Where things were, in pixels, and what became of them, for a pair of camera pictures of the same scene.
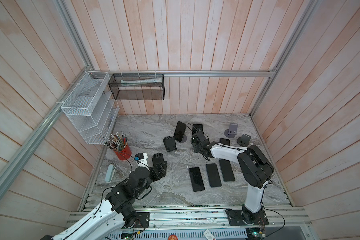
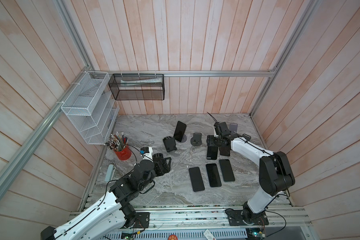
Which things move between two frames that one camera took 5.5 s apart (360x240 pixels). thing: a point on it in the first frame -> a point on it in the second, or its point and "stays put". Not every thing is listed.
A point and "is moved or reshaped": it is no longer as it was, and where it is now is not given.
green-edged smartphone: x=226 y=170 stays put
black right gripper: x=194 y=147 -> x=209 y=140
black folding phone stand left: x=170 y=143 stays put
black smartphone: x=197 y=179 stays put
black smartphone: x=197 y=128 is moved or reshaped
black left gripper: x=162 y=173 stays put
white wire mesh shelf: x=91 y=108 stays put
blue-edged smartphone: x=213 y=176 stays put
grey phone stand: x=226 y=133 is moved or reshaped
